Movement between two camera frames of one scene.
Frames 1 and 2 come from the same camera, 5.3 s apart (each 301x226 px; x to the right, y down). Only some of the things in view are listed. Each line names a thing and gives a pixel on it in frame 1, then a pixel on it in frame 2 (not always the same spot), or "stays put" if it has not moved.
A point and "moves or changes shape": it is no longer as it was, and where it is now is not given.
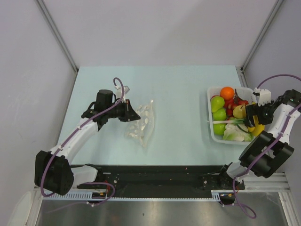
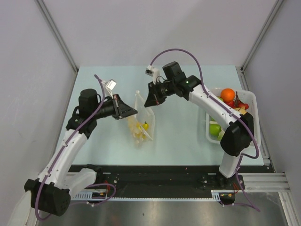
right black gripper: (254, 109) to (152, 100)
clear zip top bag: (143, 128) moves or changes shape
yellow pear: (240, 111) stays put
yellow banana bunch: (258, 128) to (138, 129)
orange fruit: (227, 92) stays put
